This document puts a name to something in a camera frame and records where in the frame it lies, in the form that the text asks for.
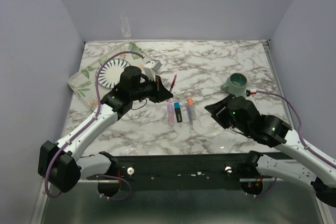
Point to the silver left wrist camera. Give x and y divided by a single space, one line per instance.
151 68

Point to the blue striped white plate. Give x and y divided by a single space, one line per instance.
109 76

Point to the pink highlighter pen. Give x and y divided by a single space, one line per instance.
171 118

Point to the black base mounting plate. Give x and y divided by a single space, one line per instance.
189 172

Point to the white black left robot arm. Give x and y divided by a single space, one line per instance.
62 163

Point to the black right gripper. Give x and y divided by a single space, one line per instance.
219 116

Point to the purple pen cap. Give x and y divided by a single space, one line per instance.
170 108

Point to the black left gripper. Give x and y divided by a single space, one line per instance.
160 93

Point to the blue pen cap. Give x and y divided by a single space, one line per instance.
176 105

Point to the clear champagne glass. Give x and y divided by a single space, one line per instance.
125 26

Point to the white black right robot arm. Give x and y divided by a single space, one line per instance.
310 167

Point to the floral rectangular tray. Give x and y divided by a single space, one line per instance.
85 81

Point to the blue black highlighter pen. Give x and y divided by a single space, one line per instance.
178 115

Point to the pink thin pen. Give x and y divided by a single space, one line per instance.
173 82

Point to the orange clear marker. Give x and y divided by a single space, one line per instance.
193 113

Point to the grey pen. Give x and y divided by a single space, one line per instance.
189 115

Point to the green ceramic cup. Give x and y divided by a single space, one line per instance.
235 84

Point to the orange pen cap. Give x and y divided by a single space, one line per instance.
190 101

